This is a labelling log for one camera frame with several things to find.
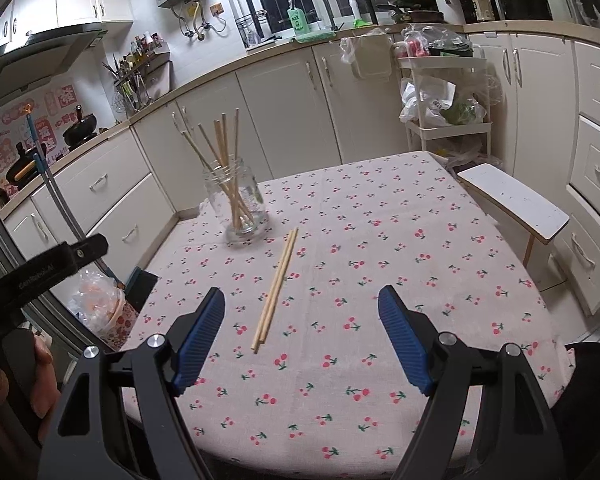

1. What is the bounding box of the white wooden stool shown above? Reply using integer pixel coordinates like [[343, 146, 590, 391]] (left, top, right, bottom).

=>
[[456, 164, 569, 266]]

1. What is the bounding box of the white spray bottle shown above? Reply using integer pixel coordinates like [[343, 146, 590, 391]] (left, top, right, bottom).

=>
[[348, 0, 368, 28]]

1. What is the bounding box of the white rolling storage cart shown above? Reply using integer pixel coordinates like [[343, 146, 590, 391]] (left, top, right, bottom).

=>
[[392, 27, 496, 162]]

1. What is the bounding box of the cherry pattern tablecloth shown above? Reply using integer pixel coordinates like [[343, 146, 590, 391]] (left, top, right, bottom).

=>
[[126, 152, 574, 478]]

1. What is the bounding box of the wooden chopstick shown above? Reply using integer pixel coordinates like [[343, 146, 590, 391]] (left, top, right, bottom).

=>
[[256, 228, 299, 349], [251, 228, 298, 353]]

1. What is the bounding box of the white electric kettle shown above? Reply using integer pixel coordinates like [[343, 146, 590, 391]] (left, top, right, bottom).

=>
[[436, 0, 476, 25]]

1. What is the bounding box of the clear glass jar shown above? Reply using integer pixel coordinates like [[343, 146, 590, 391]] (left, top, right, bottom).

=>
[[204, 156, 268, 243]]

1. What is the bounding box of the left human hand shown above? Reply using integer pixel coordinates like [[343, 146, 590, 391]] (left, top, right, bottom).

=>
[[0, 328, 60, 443]]

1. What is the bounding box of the kitchen faucet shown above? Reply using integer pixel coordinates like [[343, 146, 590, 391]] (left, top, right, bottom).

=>
[[289, 0, 341, 32]]

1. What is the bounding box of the utensil drying rack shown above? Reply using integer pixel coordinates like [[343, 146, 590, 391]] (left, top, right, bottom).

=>
[[102, 32, 172, 117]]

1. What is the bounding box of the range hood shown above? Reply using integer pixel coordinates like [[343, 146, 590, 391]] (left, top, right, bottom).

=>
[[0, 23, 107, 107]]

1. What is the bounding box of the hanging beige waste bin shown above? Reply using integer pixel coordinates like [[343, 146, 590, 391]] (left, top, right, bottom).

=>
[[339, 28, 392, 81]]

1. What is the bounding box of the green dish soap bottle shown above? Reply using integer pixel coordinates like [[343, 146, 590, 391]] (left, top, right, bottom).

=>
[[287, 6, 310, 37]]

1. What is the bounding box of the red patterned trash bin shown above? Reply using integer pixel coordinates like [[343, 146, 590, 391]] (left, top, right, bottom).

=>
[[68, 268, 138, 351]]

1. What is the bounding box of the black wok on stove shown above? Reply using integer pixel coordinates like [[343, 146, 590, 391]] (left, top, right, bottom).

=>
[[62, 104, 97, 151]]

